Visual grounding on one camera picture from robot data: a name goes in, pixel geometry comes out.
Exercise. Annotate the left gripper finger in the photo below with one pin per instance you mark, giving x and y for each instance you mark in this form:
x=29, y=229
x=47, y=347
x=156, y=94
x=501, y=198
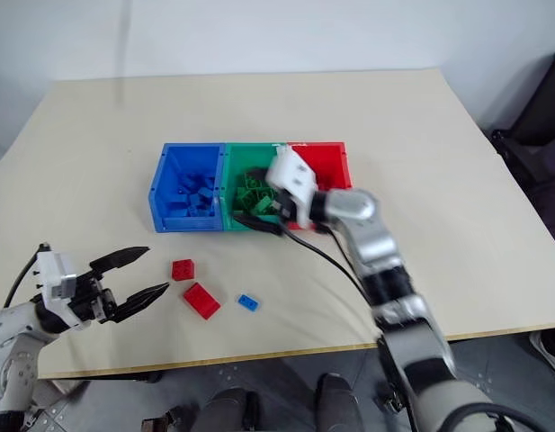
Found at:
x=119, y=257
x=144, y=297

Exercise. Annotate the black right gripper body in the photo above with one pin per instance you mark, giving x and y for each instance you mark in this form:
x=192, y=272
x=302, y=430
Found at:
x=286, y=207

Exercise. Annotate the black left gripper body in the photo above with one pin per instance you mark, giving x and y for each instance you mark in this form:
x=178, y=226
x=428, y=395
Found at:
x=90, y=297

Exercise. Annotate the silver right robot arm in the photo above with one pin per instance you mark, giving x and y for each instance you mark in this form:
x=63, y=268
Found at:
x=371, y=243

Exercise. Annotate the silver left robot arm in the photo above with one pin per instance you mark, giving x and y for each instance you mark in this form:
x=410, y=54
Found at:
x=11, y=351

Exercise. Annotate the green block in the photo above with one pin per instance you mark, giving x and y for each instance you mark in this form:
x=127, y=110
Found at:
x=264, y=200
x=243, y=198
x=253, y=181

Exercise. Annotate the green plastic bin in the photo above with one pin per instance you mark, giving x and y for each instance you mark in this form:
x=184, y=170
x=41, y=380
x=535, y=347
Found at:
x=241, y=157

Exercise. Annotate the small square red block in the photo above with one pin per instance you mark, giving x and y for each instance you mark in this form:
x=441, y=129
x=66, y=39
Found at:
x=184, y=270

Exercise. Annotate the long red block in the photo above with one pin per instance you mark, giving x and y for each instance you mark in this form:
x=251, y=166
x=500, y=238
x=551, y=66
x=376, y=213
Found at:
x=201, y=300

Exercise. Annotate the red plastic bin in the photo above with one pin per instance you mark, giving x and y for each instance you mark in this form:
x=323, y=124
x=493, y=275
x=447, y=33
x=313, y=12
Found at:
x=326, y=162

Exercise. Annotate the blue plastic bin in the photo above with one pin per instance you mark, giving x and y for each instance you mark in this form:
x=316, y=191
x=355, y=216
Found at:
x=187, y=189

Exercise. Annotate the small flat blue block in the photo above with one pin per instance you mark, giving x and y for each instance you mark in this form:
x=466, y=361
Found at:
x=249, y=302

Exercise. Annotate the black chair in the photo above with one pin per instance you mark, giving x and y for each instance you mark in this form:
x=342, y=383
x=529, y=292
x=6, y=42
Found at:
x=538, y=148

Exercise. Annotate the white shoe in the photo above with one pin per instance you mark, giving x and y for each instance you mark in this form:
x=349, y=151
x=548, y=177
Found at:
x=549, y=351

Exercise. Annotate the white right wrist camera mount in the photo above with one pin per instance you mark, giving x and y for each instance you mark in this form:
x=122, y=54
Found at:
x=292, y=175

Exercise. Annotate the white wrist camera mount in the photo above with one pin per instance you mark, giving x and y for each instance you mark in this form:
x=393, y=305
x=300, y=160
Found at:
x=292, y=175
x=56, y=274

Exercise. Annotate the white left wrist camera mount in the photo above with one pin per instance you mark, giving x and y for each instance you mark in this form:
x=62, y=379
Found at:
x=56, y=274

